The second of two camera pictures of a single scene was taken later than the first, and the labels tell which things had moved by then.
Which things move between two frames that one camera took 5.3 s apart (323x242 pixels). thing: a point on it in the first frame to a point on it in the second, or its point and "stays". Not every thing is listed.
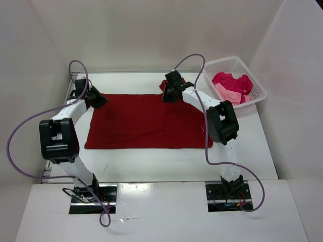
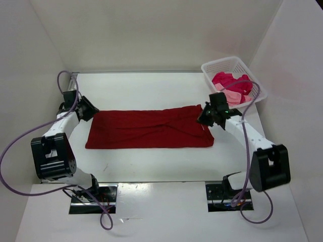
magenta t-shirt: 243,85 stays
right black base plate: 218,201 stays
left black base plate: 108,194 stays
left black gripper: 98,100 to 89,110
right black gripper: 168,94 to 204,117
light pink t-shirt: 234,97 stays
